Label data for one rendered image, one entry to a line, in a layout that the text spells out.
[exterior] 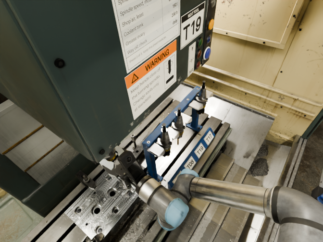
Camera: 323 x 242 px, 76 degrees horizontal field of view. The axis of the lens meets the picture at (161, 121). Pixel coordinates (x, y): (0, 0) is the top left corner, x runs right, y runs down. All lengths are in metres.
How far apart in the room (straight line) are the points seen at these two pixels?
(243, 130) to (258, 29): 0.66
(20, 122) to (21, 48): 0.80
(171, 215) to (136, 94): 0.38
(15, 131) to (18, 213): 0.81
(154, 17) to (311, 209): 0.52
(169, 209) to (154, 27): 0.48
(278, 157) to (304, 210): 1.10
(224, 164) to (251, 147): 0.24
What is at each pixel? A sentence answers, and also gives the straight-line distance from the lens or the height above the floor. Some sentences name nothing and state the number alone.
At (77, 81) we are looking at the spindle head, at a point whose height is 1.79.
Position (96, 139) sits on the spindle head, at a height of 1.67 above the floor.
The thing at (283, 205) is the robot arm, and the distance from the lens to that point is 0.62.
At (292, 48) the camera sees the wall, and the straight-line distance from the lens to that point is 1.34.
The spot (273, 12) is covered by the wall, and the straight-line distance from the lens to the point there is 1.29.
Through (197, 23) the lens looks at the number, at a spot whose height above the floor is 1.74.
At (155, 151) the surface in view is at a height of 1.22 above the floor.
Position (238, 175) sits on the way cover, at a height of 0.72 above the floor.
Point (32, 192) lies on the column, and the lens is 1.40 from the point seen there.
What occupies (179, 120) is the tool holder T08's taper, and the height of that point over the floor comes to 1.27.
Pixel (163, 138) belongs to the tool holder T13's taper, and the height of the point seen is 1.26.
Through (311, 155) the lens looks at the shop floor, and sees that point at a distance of 2.72.
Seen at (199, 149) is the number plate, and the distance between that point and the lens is 1.22.
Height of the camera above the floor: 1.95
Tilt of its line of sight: 48 degrees down
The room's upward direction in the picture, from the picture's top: 4 degrees counter-clockwise
